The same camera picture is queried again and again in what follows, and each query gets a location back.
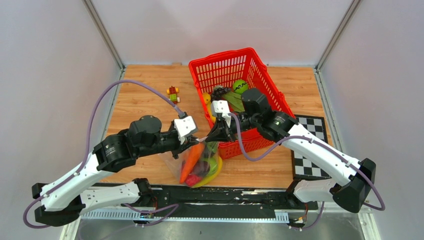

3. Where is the green toy apple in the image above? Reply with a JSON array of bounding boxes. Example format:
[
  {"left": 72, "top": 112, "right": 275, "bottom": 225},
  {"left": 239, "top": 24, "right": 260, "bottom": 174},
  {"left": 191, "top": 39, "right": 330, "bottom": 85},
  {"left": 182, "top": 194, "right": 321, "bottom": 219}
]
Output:
[{"left": 203, "top": 157, "right": 219, "bottom": 176}]

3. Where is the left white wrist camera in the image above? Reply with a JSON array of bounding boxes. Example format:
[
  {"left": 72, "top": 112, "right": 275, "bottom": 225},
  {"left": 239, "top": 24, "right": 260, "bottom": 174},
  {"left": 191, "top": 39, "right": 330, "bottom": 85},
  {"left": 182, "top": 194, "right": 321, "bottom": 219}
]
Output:
[{"left": 173, "top": 116, "right": 198, "bottom": 145}]

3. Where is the red plastic shopping basket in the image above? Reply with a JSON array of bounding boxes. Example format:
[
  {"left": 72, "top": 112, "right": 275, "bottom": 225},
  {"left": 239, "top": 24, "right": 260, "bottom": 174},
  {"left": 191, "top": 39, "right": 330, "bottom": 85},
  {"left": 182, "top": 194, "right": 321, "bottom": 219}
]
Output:
[{"left": 188, "top": 47, "right": 298, "bottom": 160}]

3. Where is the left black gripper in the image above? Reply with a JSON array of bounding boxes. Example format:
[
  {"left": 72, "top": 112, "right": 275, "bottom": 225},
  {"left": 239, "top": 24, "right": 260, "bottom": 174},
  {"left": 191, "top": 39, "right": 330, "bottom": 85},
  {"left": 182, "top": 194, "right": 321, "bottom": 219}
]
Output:
[{"left": 136, "top": 127, "right": 200, "bottom": 159}]

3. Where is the yellow toy banana bunch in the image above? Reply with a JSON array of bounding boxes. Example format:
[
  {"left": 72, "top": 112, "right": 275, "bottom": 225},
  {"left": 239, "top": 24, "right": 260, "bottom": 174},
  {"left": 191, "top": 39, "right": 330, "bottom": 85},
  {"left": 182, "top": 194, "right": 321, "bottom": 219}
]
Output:
[{"left": 192, "top": 155, "right": 223, "bottom": 188}]

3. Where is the single yellow toy banana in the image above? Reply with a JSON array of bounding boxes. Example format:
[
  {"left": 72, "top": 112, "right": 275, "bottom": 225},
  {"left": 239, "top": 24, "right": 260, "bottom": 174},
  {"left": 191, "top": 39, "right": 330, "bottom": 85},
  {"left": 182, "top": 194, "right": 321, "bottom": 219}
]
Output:
[{"left": 202, "top": 92, "right": 216, "bottom": 123}]

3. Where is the black white checkerboard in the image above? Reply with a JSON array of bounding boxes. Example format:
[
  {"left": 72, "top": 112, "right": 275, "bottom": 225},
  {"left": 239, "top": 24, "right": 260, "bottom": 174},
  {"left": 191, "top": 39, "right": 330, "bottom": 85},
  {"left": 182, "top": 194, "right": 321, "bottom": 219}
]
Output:
[{"left": 291, "top": 114, "right": 332, "bottom": 181}]

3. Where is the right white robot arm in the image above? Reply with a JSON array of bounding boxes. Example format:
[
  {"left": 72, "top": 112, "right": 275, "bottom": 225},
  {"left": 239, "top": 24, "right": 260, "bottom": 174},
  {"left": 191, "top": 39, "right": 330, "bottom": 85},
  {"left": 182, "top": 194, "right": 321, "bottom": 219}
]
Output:
[{"left": 205, "top": 88, "right": 386, "bottom": 213}]

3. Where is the clear zip top bag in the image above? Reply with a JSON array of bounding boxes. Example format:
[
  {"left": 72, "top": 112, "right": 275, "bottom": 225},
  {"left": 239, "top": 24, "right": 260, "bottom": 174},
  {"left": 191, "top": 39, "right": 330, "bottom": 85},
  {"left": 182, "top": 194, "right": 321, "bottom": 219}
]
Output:
[{"left": 159, "top": 141, "right": 223, "bottom": 188}]

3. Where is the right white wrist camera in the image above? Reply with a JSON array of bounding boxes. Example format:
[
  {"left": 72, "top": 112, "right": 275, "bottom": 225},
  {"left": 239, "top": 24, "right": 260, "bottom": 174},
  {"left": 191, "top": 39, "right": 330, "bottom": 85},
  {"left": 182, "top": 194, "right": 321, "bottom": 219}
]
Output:
[{"left": 210, "top": 100, "right": 232, "bottom": 127}]

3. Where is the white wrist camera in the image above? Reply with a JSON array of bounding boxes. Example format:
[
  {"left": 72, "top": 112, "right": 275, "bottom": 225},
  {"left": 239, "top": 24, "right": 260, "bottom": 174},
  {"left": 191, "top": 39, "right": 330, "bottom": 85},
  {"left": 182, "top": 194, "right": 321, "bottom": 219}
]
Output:
[
  {"left": 173, "top": 116, "right": 198, "bottom": 145},
  {"left": 210, "top": 100, "right": 232, "bottom": 127}
]

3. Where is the dark purple toy plum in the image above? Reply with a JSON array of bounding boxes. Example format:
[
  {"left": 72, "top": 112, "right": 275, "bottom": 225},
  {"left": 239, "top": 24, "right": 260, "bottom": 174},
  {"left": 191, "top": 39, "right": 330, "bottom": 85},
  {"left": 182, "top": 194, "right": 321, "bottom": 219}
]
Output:
[{"left": 191, "top": 161, "right": 210, "bottom": 178}]

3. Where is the colourful toy block car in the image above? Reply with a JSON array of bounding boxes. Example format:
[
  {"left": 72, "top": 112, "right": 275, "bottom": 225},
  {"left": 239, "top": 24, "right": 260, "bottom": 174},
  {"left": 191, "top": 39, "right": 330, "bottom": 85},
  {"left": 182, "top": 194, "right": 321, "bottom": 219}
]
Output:
[{"left": 166, "top": 86, "right": 181, "bottom": 104}]

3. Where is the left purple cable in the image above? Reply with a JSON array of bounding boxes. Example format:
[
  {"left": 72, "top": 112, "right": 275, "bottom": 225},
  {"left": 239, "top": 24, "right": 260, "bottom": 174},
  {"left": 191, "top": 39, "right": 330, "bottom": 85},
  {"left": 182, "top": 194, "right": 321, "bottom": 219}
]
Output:
[{"left": 22, "top": 79, "right": 187, "bottom": 230}]

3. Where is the black toy grape bunch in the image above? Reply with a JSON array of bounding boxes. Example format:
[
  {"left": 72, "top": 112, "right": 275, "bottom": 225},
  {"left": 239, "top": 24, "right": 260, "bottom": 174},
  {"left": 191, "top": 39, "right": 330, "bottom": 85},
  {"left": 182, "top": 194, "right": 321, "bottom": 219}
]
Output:
[{"left": 210, "top": 85, "right": 232, "bottom": 101}]

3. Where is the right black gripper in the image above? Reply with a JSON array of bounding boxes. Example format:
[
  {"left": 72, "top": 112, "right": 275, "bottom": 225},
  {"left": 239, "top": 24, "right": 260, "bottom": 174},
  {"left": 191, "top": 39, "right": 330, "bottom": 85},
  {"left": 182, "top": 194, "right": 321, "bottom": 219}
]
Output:
[{"left": 205, "top": 112, "right": 260, "bottom": 143}]

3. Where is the green toy lettuce leaf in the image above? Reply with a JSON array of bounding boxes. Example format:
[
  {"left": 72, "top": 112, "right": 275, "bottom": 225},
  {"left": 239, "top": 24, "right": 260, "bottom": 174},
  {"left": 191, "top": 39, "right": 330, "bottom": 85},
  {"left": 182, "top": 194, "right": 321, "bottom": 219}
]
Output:
[{"left": 223, "top": 92, "right": 245, "bottom": 112}]

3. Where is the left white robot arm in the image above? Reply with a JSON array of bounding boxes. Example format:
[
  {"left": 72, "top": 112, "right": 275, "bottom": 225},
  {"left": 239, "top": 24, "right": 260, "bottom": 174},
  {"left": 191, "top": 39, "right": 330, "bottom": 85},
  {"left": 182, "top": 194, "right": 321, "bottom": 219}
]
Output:
[{"left": 32, "top": 115, "right": 198, "bottom": 227}]

